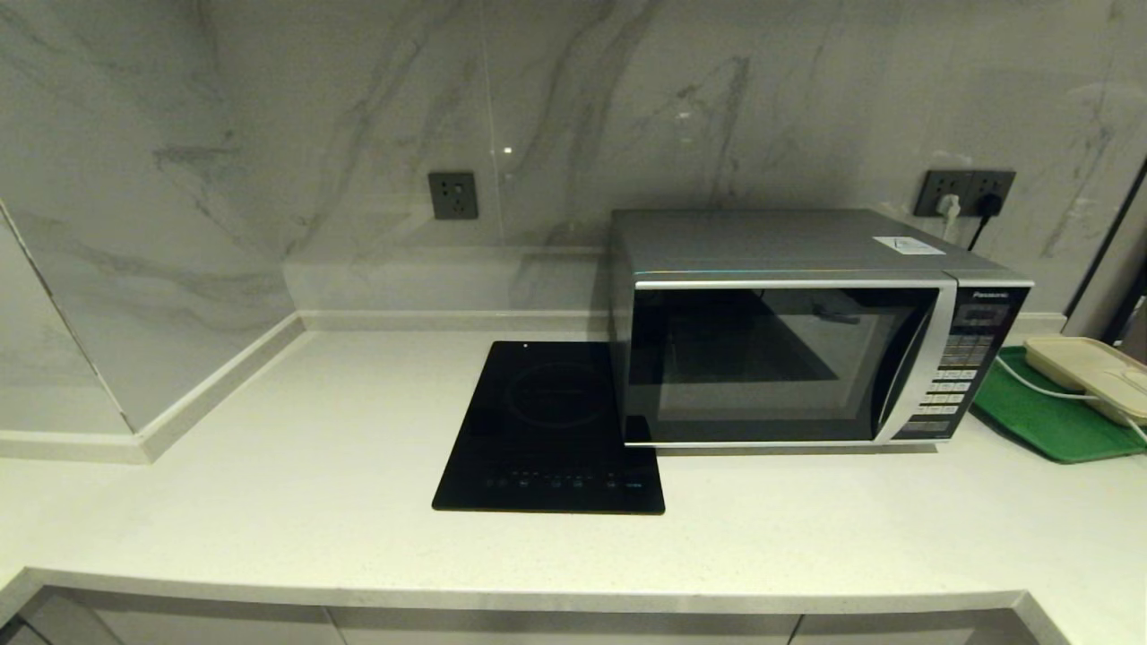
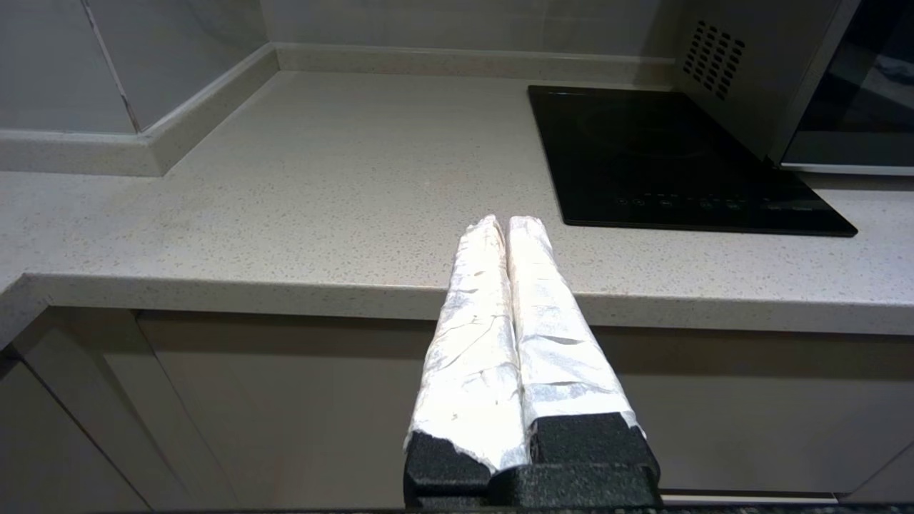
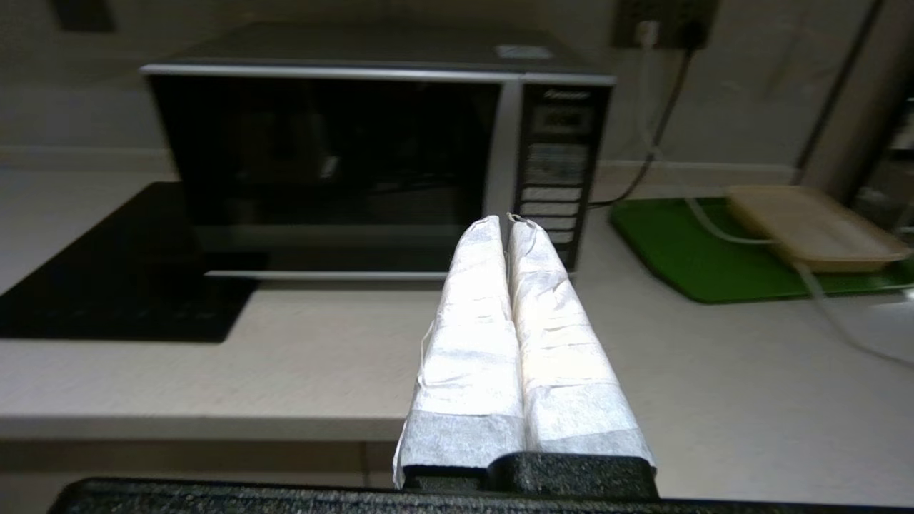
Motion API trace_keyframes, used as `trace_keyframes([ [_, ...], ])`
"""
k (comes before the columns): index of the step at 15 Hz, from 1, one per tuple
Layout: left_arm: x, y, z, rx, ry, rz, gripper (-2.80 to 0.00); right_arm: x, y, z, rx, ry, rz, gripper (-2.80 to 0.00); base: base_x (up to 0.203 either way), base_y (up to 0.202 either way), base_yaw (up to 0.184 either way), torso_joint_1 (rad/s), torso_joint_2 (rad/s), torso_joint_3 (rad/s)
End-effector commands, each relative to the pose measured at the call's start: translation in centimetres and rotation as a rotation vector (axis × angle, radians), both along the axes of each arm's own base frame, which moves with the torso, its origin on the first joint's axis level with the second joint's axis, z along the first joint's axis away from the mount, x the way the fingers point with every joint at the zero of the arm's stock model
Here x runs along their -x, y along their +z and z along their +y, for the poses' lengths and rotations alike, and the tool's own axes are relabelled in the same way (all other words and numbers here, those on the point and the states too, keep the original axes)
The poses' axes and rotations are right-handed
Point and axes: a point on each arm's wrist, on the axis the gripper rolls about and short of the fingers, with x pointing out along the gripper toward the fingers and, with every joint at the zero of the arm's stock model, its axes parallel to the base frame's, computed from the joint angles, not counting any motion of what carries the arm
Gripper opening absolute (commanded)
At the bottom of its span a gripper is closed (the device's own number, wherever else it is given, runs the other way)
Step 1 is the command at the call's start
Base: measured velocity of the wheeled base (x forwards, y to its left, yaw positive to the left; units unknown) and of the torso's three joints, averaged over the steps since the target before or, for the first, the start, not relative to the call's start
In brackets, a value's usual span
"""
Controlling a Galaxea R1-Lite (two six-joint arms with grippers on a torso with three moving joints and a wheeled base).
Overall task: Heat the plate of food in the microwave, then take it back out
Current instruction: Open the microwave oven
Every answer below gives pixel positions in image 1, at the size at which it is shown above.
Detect microwave door with dark glass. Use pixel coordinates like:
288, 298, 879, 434
625, 278, 960, 447

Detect silver Panasonic microwave oven body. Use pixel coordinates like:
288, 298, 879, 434
609, 210, 1035, 447

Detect black induction cooktop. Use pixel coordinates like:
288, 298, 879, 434
432, 340, 666, 516

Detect white label sticker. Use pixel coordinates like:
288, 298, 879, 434
871, 236, 946, 256

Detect grey cabinet door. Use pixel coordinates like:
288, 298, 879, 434
793, 612, 1018, 645

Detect green plastic tray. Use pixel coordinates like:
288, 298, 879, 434
971, 345, 1147, 465

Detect beige lidded box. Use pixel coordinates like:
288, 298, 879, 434
1024, 335, 1147, 426

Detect grey corner cabinet panel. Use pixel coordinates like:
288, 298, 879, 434
0, 591, 122, 645

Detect grey single wall socket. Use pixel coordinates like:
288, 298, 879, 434
427, 171, 479, 221

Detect grey double wall socket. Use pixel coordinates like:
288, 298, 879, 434
914, 169, 1017, 219

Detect black power plug with cable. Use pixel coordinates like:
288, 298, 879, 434
966, 193, 1003, 254

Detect white cable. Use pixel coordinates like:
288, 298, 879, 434
993, 354, 1147, 446

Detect dark door frame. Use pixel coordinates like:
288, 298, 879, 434
1065, 157, 1147, 348

